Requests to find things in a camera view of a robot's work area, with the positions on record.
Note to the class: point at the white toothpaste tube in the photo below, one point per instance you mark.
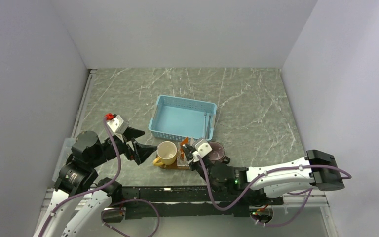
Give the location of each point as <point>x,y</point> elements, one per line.
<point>192,142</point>

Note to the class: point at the clear glass holder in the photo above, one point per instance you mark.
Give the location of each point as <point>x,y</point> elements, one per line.
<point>181,161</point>

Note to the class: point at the grey toothbrush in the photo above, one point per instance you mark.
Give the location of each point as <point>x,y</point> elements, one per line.
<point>207,125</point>

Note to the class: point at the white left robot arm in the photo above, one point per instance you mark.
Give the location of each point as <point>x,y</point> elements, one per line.
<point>74,201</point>

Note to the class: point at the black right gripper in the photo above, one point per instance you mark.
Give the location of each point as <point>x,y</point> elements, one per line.
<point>188,150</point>

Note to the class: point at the oval wooden tray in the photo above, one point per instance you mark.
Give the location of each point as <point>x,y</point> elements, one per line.
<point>169,167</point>

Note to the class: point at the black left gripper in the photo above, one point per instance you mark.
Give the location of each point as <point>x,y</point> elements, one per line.
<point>140,152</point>

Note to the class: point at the light blue plastic basket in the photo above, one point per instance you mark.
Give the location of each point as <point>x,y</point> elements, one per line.
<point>175,118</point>

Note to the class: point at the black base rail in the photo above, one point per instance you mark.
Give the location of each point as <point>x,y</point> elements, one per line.
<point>140,208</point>

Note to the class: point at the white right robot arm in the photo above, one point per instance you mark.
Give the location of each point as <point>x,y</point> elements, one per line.
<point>316,170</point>

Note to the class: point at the purple mug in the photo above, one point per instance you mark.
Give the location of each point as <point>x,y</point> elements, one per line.
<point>218,153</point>

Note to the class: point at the yellow mug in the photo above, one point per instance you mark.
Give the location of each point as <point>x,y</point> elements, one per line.
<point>166,154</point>

